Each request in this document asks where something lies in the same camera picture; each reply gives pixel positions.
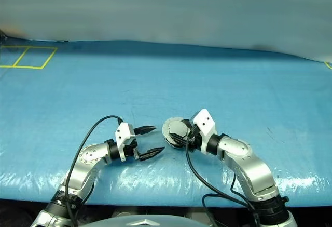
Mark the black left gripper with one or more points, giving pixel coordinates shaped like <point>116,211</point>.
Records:
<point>129,147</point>

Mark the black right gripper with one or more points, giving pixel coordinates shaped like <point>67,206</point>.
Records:
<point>196,137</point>

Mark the round silver toothed lid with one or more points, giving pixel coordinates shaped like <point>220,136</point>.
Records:
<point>175,128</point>

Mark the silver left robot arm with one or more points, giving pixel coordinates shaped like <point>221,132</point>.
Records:
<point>88,157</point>

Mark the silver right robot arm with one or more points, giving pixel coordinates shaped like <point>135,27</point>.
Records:
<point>249,164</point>

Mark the blue plastic table cover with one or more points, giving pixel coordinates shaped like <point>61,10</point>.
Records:
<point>166,81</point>

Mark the grey robot torso dome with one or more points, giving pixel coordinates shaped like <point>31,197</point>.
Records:
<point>145,221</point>

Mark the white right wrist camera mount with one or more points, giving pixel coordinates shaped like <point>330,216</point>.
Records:
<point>205,120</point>

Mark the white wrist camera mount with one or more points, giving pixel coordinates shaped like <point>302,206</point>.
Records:
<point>205,120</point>
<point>124,131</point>

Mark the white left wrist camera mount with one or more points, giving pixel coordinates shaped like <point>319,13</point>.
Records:
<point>124,131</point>

